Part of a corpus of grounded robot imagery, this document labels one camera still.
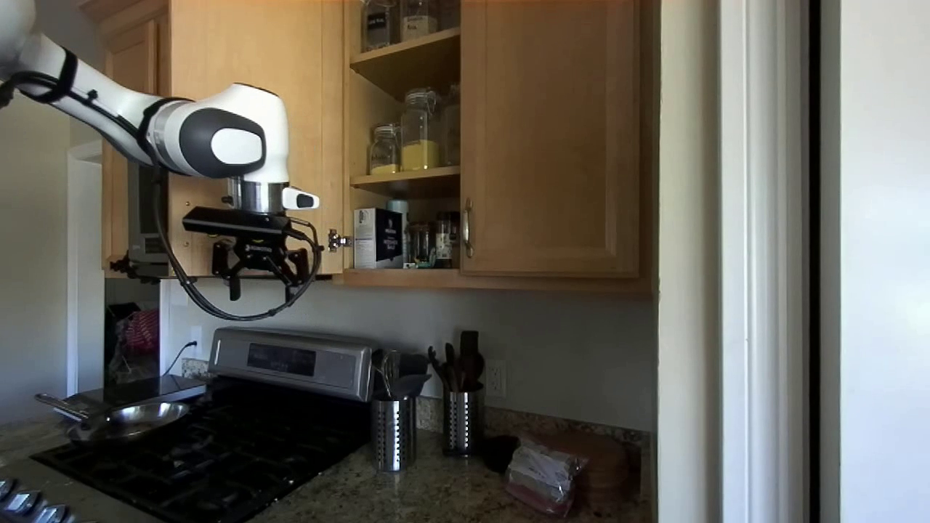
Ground glass jar yellow contents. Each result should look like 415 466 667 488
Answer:
400 88 439 173

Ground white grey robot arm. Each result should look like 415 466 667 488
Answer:
0 0 320 303

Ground steel utensil holder front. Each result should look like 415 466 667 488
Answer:
371 399 419 475

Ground stainless steel microwave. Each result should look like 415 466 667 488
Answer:
105 167 169 281

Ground white door frame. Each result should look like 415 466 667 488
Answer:
721 0 808 523

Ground small glass jar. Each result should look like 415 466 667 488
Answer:
367 123 397 175

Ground steel utensil holder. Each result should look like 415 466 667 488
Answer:
371 399 419 475
445 390 486 454

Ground silver frying pan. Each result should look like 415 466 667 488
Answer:
37 392 188 443

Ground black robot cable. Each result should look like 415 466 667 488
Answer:
152 164 326 325

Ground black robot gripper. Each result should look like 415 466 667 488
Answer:
182 206 317 303

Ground wooden cabinet door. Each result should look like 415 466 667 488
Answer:
462 0 643 281
169 0 345 236

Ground closed wooden cabinet door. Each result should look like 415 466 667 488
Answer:
462 0 643 281

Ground white box in cabinet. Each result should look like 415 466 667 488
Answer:
354 210 403 271

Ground stainless steel stove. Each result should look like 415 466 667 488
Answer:
24 329 375 523

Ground steel utensil holder back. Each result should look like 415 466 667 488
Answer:
445 390 486 454

